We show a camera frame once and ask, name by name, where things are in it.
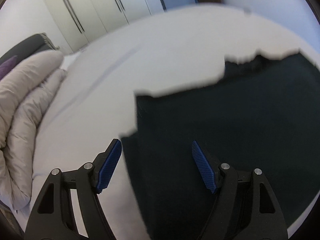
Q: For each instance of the grey padded headboard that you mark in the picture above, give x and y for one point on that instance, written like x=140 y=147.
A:
x=27 y=46

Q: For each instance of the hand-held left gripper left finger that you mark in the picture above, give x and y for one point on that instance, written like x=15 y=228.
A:
x=108 y=166

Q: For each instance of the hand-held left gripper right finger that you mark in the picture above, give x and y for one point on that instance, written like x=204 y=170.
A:
x=203 y=167

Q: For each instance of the dark green sweater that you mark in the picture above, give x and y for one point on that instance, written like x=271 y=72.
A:
x=225 y=117

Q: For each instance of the white wardrobe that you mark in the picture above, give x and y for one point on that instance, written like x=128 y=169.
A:
x=95 y=10

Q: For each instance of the rolled beige duvet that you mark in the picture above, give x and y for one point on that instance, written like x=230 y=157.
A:
x=20 y=117

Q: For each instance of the bed with grey sheet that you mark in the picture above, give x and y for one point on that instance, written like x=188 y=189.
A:
x=150 y=55

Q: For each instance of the purple pillow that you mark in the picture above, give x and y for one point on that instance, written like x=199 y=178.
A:
x=6 y=67

